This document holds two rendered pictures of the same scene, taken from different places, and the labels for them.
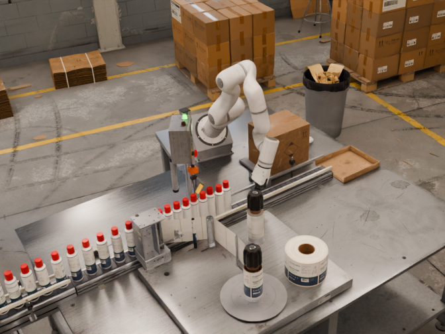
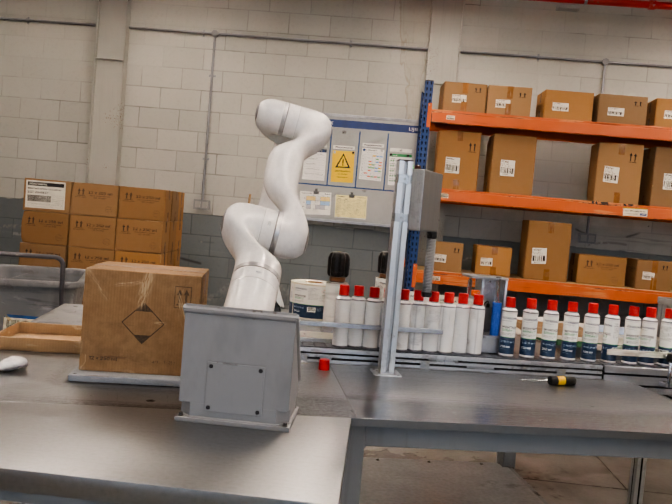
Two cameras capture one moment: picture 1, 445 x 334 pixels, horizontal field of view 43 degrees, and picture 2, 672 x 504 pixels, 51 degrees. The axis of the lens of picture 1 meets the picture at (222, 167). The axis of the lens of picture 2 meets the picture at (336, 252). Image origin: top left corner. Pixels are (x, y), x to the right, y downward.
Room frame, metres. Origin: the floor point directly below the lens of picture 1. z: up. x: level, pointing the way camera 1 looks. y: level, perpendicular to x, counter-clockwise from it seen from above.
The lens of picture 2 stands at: (4.62, 0.91, 1.31)
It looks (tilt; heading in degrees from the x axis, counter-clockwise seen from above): 3 degrees down; 204
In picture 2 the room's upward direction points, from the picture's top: 5 degrees clockwise
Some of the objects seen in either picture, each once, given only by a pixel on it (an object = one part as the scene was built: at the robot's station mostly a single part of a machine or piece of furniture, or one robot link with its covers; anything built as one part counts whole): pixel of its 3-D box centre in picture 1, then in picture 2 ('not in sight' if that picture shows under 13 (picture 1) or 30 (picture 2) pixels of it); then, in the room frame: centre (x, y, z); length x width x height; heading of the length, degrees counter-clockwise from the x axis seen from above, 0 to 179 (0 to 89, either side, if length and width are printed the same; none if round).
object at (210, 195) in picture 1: (210, 203); (372, 317); (2.45, 0.07, 0.98); 0.05 x 0.05 x 0.20
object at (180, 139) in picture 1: (181, 138); (416, 200); (2.47, 0.20, 1.38); 0.17 x 0.10 x 0.19; 177
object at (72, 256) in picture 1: (73, 262); (590, 332); (2.03, 0.73, 0.98); 0.05 x 0.05 x 0.20
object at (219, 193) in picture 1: (219, 201); (356, 316); (2.47, 0.03, 0.98); 0.05 x 0.05 x 0.20
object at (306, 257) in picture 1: (306, 260); (313, 299); (1.99, -0.37, 0.95); 0.20 x 0.20 x 0.14
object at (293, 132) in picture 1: (278, 142); (148, 316); (3.06, -0.36, 0.99); 0.30 x 0.24 x 0.27; 120
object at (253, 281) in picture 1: (253, 272); (385, 285); (1.85, -0.11, 1.04); 0.09 x 0.09 x 0.29
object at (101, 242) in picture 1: (102, 250); (549, 329); (2.11, 0.60, 0.98); 0.05 x 0.05 x 0.20
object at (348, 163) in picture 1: (347, 163); (55, 337); (2.98, -0.78, 0.85); 0.30 x 0.26 x 0.04; 122
